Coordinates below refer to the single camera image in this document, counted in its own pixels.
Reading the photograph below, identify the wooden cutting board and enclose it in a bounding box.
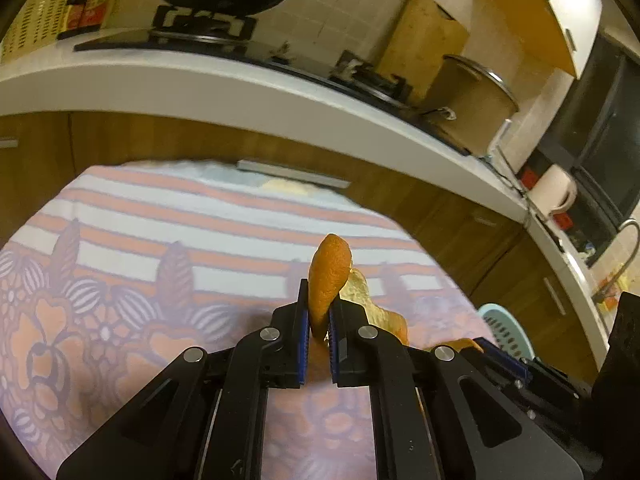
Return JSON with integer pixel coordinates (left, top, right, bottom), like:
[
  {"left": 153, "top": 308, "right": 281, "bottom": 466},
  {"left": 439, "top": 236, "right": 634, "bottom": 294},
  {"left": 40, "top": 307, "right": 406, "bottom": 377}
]
[{"left": 376, "top": 0, "right": 471, "bottom": 103}]

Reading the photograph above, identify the white wall cabinet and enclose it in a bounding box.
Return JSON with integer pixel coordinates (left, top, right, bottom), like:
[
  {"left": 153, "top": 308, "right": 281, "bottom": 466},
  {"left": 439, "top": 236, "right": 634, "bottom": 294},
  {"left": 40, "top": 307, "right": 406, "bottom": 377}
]
[{"left": 472, "top": 0, "right": 603, "bottom": 78}]

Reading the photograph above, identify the silver kitchen faucet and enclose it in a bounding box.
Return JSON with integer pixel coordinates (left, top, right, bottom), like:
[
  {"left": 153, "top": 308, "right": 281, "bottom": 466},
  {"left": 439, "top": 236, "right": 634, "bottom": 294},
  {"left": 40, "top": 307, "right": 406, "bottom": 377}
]
[{"left": 592, "top": 220, "right": 640, "bottom": 301}]

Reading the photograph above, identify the steel stock pot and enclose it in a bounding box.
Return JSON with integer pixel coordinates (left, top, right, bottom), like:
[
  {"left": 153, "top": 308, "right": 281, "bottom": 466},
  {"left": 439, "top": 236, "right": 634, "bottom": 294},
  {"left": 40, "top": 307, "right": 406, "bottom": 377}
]
[{"left": 420, "top": 54, "right": 521, "bottom": 161}]

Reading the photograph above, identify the orange peel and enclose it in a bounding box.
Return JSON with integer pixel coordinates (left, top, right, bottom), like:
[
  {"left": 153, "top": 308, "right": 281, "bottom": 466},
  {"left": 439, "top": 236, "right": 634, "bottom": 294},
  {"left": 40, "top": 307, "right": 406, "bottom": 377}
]
[{"left": 309, "top": 234, "right": 485, "bottom": 356}]

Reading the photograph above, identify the white kitchen counter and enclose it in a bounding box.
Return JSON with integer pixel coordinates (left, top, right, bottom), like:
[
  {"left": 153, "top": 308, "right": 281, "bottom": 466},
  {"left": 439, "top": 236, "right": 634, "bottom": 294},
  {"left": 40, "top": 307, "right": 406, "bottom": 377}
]
[{"left": 0, "top": 35, "right": 613, "bottom": 351}]

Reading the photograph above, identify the black gas stove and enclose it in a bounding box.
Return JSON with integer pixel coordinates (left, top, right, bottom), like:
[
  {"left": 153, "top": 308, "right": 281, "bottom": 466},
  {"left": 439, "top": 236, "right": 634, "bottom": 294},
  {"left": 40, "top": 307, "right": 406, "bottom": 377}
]
[{"left": 74, "top": 5, "right": 471, "bottom": 156}]

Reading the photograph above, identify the yellow plastic basket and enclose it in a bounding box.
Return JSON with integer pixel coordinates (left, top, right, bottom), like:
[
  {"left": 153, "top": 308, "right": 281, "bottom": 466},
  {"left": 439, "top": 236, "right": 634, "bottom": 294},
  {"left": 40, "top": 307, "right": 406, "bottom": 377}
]
[{"left": 0, "top": 0, "right": 71, "bottom": 63}]

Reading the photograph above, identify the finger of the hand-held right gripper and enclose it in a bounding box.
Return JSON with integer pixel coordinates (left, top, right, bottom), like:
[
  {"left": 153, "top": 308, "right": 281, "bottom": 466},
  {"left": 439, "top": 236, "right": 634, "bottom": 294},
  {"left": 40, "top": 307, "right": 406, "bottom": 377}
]
[{"left": 457, "top": 342, "right": 581, "bottom": 401}]

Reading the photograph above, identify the black power cable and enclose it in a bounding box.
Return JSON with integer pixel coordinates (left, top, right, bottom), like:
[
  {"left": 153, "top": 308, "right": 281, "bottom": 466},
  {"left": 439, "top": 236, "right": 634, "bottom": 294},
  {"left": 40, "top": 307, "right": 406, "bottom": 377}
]
[{"left": 492, "top": 145, "right": 566, "bottom": 251}]

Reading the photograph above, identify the teal plastic basket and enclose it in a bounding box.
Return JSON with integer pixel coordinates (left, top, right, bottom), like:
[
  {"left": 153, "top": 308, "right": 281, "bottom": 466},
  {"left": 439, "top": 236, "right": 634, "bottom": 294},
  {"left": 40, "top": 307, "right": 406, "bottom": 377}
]
[{"left": 477, "top": 302, "right": 538, "bottom": 361}]

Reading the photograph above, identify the white kettle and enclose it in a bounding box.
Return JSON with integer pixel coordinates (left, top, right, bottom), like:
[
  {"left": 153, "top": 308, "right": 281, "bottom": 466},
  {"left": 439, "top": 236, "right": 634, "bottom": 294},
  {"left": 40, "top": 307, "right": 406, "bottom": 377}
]
[{"left": 530, "top": 164, "right": 578, "bottom": 218}]

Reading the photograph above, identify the wooden kitchen cabinet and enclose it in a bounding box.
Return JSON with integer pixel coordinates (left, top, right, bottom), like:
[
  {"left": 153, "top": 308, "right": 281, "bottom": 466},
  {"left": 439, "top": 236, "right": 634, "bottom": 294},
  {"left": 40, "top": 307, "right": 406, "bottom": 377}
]
[{"left": 0, "top": 110, "right": 601, "bottom": 386}]

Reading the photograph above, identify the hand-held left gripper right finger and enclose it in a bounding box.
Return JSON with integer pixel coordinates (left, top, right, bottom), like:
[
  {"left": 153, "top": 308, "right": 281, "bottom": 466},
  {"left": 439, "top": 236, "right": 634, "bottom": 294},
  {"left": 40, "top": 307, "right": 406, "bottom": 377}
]
[{"left": 327, "top": 296, "right": 586, "bottom": 480}]

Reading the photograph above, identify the long silver cabinet handle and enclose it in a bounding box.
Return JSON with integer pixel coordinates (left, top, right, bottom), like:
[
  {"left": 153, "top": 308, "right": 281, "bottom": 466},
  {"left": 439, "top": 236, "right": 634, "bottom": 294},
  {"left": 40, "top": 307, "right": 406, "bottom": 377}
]
[{"left": 236, "top": 159, "right": 351, "bottom": 188}]

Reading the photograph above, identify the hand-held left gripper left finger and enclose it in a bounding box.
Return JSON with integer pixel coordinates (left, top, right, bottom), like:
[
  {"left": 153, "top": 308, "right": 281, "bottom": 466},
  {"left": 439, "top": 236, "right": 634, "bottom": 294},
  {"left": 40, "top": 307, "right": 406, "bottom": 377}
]
[{"left": 56, "top": 277, "right": 310, "bottom": 480}]

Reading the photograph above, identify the floral striped tablecloth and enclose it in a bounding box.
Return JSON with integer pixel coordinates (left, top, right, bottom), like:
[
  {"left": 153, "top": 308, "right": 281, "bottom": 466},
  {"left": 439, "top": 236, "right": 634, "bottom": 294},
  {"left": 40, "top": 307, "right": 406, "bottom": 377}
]
[{"left": 0, "top": 160, "right": 501, "bottom": 480}]

